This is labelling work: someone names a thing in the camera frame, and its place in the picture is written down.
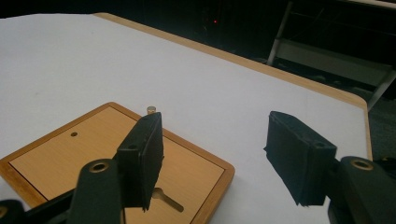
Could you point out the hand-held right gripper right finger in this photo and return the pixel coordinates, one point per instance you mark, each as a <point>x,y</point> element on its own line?
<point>299,155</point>

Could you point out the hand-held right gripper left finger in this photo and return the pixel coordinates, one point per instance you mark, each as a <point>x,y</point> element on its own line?
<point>140,161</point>

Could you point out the brown wooden box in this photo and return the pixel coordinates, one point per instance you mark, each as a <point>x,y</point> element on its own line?
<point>62,155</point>

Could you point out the small metal cylinder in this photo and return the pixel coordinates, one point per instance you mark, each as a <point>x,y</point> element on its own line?
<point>151,109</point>

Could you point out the white table cover sheet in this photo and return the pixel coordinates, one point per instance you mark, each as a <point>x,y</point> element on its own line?
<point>186,77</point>

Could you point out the grey metal stand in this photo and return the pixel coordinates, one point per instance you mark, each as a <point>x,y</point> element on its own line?
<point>327,59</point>

